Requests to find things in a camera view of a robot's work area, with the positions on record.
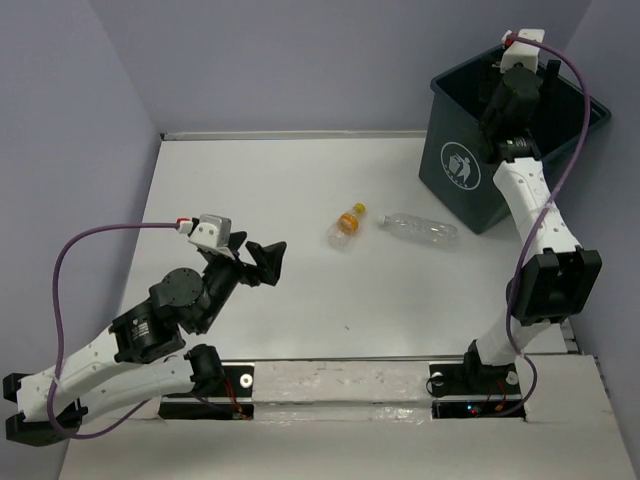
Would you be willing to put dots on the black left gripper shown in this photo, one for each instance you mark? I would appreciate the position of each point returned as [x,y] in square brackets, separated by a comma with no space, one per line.
[270,259]

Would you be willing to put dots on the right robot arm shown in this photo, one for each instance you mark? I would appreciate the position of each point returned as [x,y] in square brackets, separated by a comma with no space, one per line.
[554,274]

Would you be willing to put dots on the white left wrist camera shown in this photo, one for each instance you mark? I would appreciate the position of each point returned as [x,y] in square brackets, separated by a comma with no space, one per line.
[207,232]

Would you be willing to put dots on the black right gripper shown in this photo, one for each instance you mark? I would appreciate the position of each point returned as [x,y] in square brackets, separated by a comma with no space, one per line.
[489,78]

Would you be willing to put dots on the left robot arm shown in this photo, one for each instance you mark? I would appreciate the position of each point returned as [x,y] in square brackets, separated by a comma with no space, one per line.
[142,354]

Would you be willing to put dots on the large clear unlabeled bottle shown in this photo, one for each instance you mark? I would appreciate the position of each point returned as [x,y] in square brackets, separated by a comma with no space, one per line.
[418,230]

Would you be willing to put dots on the small bottle yellow cap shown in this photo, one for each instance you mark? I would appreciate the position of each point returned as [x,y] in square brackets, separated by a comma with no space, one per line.
[346,227]

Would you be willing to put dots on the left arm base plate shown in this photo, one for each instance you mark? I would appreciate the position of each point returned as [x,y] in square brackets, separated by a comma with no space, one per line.
[231,400]

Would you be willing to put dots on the dark green plastic bin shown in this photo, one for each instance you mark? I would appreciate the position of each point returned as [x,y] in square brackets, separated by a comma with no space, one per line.
[453,166]

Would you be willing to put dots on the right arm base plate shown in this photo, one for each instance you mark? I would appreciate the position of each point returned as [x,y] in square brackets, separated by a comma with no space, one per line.
[457,395]

